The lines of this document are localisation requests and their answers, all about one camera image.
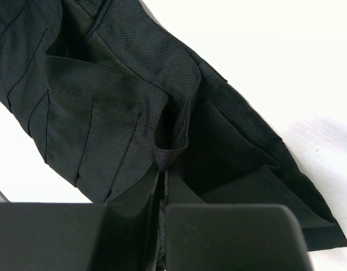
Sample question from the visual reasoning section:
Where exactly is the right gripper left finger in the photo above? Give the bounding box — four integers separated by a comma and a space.
0, 168, 159, 270

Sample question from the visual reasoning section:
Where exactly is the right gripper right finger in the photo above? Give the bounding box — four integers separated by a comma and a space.
164, 168, 313, 270

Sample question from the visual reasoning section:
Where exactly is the black pleated skirt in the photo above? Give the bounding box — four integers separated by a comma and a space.
0, 0, 347, 252

